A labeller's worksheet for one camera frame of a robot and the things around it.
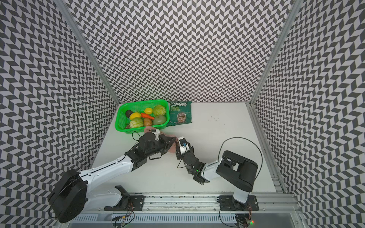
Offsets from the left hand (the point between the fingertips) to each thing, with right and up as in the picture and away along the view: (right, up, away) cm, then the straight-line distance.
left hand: (176, 139), depth 79 cm
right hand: (+1, -3, +5) cm, 6 cm away
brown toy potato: (-23, +9, +22) cm, 33 cm away
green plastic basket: (-42, +9, +23) cm, 49 cm away
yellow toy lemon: (-25, +17, +29) cm, 42 cm away
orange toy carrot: (-29, +14, +29) cm, 43 cm away
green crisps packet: (0, +15, +30) cm, 33 cm away
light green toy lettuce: (-30, +8, +17) cm, 35 cm away
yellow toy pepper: (-34, +14, +25) cm, 44 cm away
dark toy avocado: (-40, +15, +28) cm, 51 cm away
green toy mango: (-14, +10, +19) cm, 26 cm away
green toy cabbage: (-15, +17, +26) cm, 35 cm away
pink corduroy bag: (-2, -5, -3) cm, 6 cm away
